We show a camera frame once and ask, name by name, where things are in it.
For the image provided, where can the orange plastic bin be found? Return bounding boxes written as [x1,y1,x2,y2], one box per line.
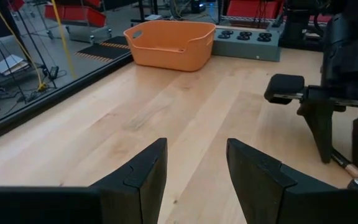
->
[123,20,217,72]

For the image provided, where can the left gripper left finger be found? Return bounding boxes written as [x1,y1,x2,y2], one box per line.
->
[0,138,168,224]

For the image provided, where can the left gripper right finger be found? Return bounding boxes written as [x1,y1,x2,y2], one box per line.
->
[227,138,358,224]

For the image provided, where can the grey power strip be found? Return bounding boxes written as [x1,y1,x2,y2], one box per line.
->
[211,26,282,62]

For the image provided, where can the black copper Duracell battery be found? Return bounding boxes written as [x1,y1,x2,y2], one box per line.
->
[330,148,358,179]

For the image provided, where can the black orange striped mat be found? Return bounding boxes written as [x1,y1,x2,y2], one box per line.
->
[75,35,132,63]

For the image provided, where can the red plastic bin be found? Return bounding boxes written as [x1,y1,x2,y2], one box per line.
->
[44,4,107,28]
[227,0,285,19]

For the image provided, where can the white paper stack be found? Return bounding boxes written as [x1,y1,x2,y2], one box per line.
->
[0,54,29,75]

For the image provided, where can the thick yellow cord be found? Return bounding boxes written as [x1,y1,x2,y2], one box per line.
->
[50,0,76,78]

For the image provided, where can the thin yellow cord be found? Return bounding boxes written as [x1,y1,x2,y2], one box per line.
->
[0,0,46,91]

